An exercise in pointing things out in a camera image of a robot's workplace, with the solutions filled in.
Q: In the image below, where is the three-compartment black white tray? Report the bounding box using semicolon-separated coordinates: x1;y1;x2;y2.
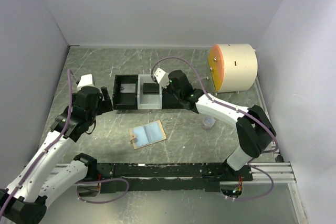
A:
112;74;182;110

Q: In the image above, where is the tan leather card holder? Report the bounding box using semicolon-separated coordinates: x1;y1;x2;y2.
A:
129;120;167;150

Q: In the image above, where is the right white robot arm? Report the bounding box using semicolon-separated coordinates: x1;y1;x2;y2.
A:
154;68;276;181

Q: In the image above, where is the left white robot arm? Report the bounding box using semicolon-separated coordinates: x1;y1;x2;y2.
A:
1;86;113;223

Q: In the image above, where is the silver card in tray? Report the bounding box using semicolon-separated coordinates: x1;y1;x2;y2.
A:
120;83;137;93

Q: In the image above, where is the black card in tray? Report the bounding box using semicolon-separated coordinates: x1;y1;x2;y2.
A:
143;83;160;94

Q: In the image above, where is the small clear plastic cap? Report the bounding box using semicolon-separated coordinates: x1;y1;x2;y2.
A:
202;116;216;130

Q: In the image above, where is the cream drum with orange face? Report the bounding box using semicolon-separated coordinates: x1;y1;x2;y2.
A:
207;44;258;93

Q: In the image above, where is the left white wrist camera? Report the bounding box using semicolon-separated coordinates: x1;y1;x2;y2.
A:
77;74;95;91

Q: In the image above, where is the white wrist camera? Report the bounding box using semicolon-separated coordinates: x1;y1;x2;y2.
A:
77;74;95;91
153;68;170;89

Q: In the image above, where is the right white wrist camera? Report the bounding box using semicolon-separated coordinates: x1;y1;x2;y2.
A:
153;68;170;89

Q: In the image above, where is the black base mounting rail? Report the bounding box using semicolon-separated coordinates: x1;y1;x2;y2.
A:
79;163;253;194

